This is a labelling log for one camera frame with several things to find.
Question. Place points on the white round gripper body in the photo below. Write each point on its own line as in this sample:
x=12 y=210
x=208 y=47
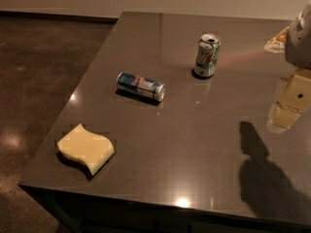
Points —
x=299 y=43

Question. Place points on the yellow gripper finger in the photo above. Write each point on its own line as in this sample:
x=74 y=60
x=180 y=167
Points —
x=292 y=98

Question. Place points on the blue silver redbull can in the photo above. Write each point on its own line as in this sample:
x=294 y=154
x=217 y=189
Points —
x=141 y=86

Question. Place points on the white green soda can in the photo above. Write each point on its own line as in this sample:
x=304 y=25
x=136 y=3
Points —
x=207 y=56

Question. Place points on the clear plastic bag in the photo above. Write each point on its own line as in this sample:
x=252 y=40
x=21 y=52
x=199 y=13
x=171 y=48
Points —
x=277 y=44

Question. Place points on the yellow wavy sponge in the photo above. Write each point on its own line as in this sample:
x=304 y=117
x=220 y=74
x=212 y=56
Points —
x=87 y=148

